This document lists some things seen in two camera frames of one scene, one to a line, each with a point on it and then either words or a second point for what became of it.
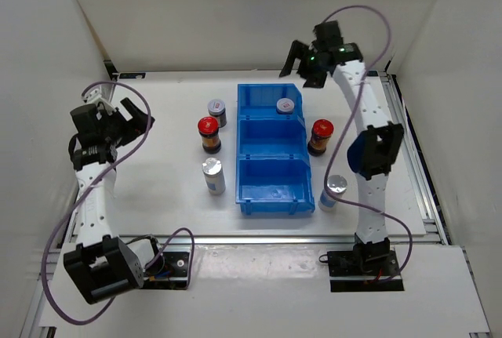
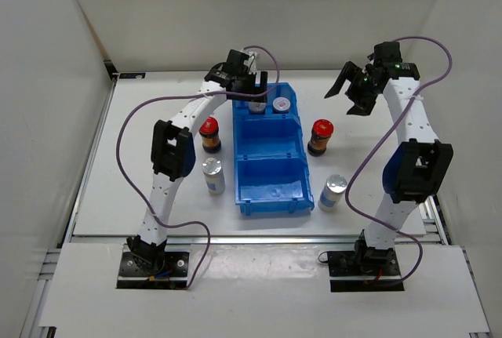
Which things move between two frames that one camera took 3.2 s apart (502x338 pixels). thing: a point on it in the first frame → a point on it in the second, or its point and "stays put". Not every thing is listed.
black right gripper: x=297 y=51 → x=362 y=107
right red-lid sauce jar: x=321 y=133 stays put
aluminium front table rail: x=279 y=240 stays put
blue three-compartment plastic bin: x=274 y=172 stays put
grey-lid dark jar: x=216 y=108 → x=257 y=107
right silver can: x=337 y=184 stays put
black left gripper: x=137 y=125 → x=252 y=89
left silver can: x=213 y=172 stays put
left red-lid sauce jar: x=208 y=129 stays put
